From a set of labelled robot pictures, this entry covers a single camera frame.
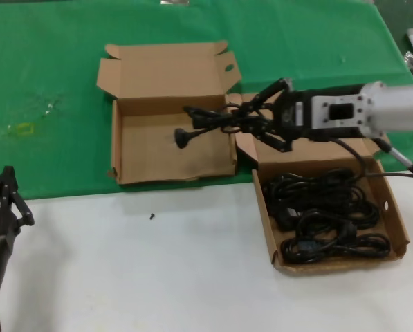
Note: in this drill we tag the small black screw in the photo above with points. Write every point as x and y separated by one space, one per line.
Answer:
151 216

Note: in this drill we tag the cardboard box with torn rim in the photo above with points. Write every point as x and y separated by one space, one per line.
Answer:
175 162

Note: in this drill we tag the crinkled clear plastic bag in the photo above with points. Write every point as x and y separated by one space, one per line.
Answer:
408 59

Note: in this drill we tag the silver foil object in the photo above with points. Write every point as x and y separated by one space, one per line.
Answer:
173 2

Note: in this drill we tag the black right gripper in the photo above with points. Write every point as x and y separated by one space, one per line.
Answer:
291 115

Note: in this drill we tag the yellow rubber band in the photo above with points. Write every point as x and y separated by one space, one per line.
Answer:
18 129

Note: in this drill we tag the green table cloth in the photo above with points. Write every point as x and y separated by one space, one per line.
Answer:
54 52

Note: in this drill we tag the open brown cardboard box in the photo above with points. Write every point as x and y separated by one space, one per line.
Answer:
313 152

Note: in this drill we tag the clear plastic scraps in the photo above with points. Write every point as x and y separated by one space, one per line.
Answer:
48 107

